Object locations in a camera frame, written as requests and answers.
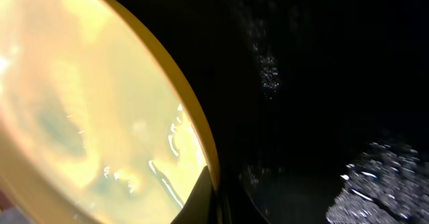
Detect yellow plate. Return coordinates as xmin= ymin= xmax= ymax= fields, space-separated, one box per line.
xmin=1 ymin=0 xmax=219 ymax=224

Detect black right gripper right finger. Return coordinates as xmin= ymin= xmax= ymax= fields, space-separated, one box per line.
xmin=221 ymin=172 xmax=268 ymax=224

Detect black round tray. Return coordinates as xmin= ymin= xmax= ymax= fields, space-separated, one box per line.
xmin=117 ymin=0 xmax=428 ymax=223

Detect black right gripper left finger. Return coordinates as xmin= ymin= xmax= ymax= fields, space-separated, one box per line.
xmin=172 ymin=166 xmax=215 ymax=224

